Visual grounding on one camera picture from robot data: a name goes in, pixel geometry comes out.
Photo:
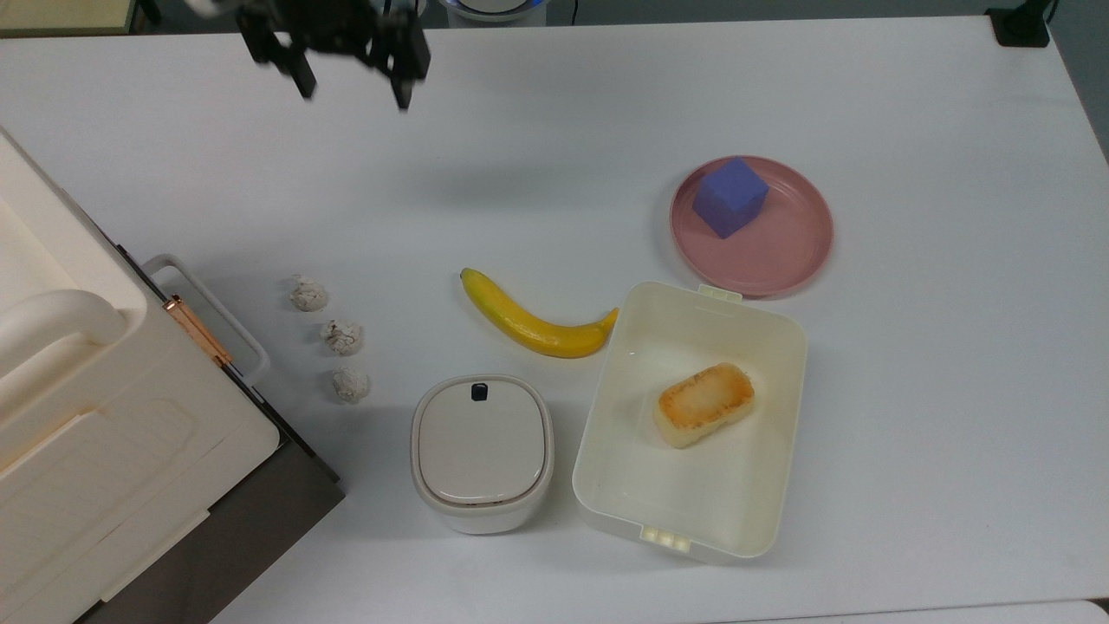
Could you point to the yellow banana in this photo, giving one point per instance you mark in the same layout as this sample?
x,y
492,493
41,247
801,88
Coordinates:
x,y
537,334

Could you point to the black table clamp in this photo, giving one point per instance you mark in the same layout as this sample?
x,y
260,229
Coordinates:
x,y
1022,26

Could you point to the cream toy fridge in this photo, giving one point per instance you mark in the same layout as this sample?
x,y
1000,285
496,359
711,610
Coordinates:
x,y
113,468

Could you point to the toasted bread piece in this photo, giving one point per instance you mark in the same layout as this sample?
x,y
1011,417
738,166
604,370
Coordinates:
x,y
703,405

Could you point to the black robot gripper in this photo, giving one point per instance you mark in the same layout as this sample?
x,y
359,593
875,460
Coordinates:
x,y
346,26

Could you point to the small white trash can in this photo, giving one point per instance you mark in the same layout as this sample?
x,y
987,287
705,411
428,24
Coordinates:
x,y
481,451

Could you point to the brown drawer cabinet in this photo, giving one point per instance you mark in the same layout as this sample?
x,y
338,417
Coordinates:
x,y
260,520

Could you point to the crumpled white paper ball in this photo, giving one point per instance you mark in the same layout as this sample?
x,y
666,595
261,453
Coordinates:
x,y
308,295
351,385
342,337

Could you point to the pink plate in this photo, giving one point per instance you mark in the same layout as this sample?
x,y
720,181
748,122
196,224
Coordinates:
x,y
780,251

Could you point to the purple cube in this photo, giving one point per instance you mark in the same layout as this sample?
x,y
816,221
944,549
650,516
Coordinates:
x,y
729,199

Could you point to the yellow wooden desk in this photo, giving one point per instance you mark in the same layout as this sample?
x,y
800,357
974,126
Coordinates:
x,y
61,16

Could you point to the white plastic storage box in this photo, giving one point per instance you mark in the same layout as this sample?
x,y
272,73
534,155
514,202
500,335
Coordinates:
x,y
624,485

